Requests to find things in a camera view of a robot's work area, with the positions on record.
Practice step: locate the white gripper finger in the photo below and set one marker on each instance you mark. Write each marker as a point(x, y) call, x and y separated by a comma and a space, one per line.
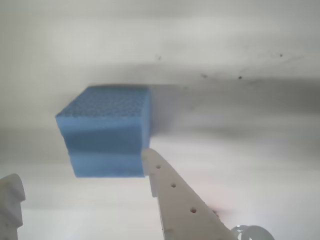
point(180, 205)
point(10, 200)

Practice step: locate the blue foam cube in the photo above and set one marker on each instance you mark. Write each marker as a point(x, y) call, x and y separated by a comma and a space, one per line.
point(105, 132)

